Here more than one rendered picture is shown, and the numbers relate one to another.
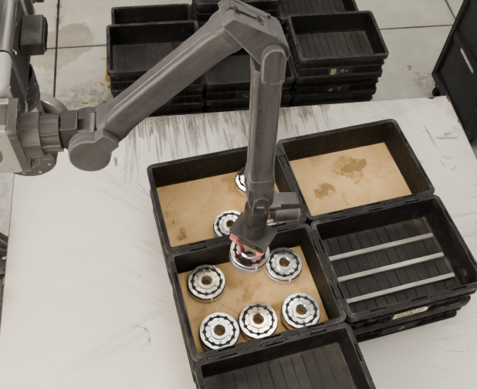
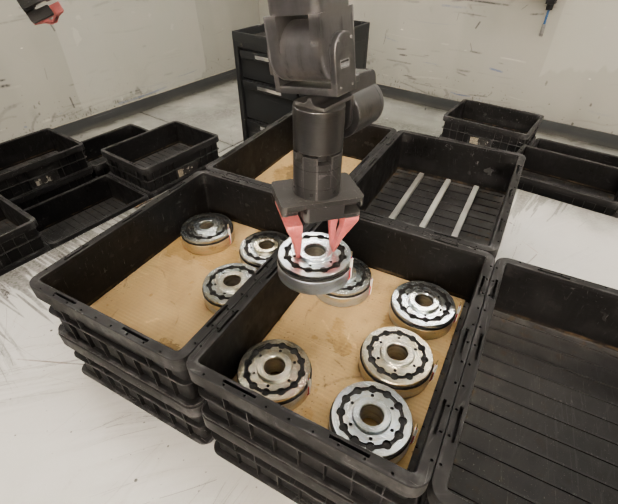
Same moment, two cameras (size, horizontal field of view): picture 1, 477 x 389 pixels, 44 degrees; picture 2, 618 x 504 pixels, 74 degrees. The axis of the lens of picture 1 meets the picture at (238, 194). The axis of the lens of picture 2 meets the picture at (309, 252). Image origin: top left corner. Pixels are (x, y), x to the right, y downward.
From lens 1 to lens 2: 1.07 m
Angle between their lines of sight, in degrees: 32
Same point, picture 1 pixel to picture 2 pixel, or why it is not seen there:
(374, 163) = not seen: hidden behind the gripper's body
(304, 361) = (494, 357)
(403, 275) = (446, 213)
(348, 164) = (289, 172)
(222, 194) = (181, 268)
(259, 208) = (344, 66)
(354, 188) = not seen: hidden behind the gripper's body
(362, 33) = (179, 144)
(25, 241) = not seen: outside the picture
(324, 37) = (149, 159)
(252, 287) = (334, 332)
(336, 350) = (498, 315)
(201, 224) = (186, 315)
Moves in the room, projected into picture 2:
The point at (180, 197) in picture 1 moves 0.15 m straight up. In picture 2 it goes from (123, 308) to (93, 237)
